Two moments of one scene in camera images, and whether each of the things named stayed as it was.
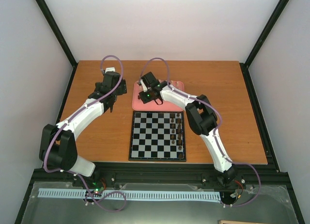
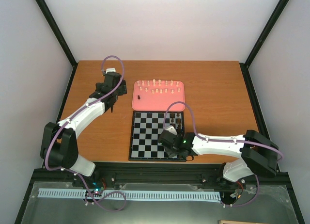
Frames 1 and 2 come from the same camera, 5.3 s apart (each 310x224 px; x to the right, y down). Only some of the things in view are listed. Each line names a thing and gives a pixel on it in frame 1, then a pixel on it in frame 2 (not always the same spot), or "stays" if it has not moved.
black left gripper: x=122 y=88 stays
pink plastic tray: x=166 y=105 stays
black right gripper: x=144 y=99 -> x=170 y=153
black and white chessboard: x=158 y=136 stays
